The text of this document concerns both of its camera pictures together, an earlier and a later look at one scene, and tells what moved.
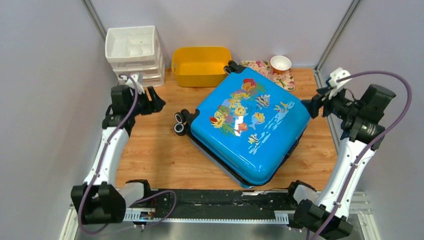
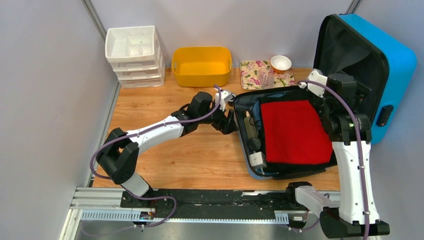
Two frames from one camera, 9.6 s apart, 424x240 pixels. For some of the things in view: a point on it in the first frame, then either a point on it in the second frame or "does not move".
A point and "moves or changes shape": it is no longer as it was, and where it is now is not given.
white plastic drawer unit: [136, 50] does not move
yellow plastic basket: [200, 66] does not move
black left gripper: [157, 103] -> [230, 126]
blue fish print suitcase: [247, 126] moves or changes shape
